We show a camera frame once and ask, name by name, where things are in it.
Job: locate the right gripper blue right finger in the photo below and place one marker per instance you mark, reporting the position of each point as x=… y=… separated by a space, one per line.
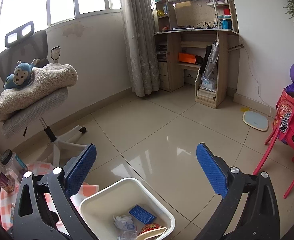
x=260 y=216

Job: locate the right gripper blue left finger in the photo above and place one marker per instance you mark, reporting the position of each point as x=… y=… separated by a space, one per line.
x=44 y=209

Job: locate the white paper ball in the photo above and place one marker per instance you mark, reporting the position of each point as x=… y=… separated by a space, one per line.
x=125 y=223

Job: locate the crushed clear plastic bottle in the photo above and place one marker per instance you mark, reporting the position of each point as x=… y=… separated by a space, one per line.
x=128 y=234

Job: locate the dark blue printed box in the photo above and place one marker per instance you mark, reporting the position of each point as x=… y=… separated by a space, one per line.
x=142 y=215

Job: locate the red instant noodle cup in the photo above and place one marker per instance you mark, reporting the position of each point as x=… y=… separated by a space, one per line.
x=151 y=231

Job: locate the white plastic trash bin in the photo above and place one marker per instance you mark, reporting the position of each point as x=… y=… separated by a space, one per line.
x=99 y=209

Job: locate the clear jar with dark snacks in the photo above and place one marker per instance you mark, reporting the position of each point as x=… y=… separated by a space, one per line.
x=14 y=165

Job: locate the red plastic chair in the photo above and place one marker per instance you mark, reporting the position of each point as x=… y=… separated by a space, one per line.
x=277 y=135

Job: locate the bathroom scale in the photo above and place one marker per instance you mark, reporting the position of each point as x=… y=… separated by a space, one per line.
x=255 y=120

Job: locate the red cartoon backpack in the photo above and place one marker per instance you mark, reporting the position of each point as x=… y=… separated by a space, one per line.
x=284 y=114

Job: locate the cream fleece blanket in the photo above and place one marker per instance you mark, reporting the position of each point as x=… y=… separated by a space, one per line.
x=44 y=81

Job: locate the blue monkey plush toy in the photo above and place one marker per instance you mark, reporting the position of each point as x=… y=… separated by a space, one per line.
x=21 y=75

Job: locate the grey mesh office chair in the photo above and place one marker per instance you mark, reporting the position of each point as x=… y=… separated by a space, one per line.
x=25 y=44

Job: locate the orange box on desk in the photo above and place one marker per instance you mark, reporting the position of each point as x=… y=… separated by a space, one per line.
x=187 y=58

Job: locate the blue bottle on desk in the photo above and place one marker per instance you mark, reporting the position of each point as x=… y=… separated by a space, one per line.
x=224 y=24

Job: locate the wooden computer desk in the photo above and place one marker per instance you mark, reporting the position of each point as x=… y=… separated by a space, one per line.
x=192 y=26

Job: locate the beige curtain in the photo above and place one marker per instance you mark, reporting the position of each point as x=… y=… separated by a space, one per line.
x=139 y=27

